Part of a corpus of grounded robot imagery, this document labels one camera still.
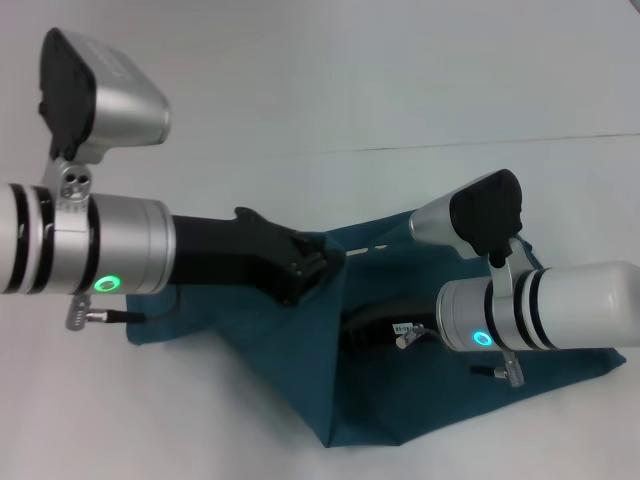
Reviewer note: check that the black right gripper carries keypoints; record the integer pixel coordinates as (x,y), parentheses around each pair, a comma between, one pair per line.
(385,320)

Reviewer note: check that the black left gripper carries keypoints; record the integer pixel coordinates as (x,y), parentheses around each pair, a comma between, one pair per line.
(240,255)

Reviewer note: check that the teal blue shirt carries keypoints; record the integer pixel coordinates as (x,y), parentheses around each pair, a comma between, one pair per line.
(400,390)

